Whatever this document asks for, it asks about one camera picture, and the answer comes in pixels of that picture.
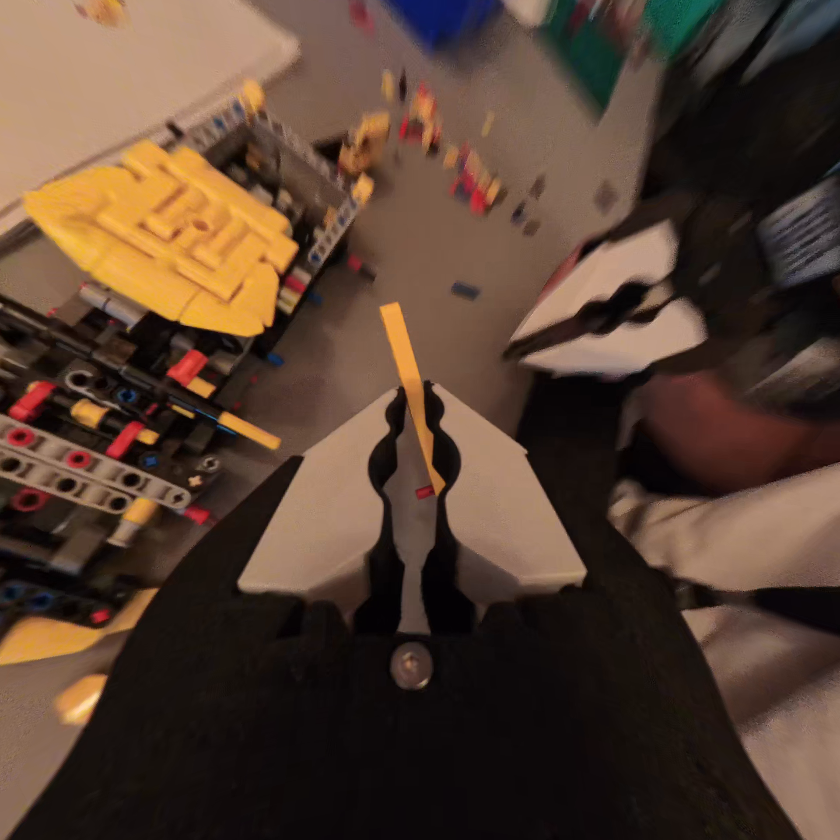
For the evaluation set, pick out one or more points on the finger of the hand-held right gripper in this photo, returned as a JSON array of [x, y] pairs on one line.
[[630, 341], [610, 262]]

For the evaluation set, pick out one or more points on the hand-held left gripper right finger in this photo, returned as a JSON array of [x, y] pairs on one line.
[[512, 525]]

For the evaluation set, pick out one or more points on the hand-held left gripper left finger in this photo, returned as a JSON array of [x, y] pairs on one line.
[[315, 525]]

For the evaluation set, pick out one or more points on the blue pin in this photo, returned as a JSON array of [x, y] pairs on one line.
[[464, 290]]

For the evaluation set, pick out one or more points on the long yellow holed beam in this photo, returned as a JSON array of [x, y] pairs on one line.
[[410, 367]]

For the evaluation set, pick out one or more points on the grey desk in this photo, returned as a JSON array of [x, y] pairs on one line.
[[426, 229]]

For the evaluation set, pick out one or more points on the pile of small coloured pins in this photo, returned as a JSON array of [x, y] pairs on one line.
[[472, 177]]

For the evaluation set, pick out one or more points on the yellow black brick subassembly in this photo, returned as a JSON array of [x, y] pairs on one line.
[[364, 141]]

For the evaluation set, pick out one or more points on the yellow wheel arch panel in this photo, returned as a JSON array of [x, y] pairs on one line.
[[79, 699]]

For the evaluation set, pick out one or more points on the blue storage bin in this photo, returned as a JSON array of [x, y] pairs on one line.
[[439, 19]]

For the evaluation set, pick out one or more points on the partly built yellow toy car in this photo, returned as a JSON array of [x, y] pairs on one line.
[[164, 243]]

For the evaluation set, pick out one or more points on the open instruction booklet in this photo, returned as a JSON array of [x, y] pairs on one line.
[[131, 79]]

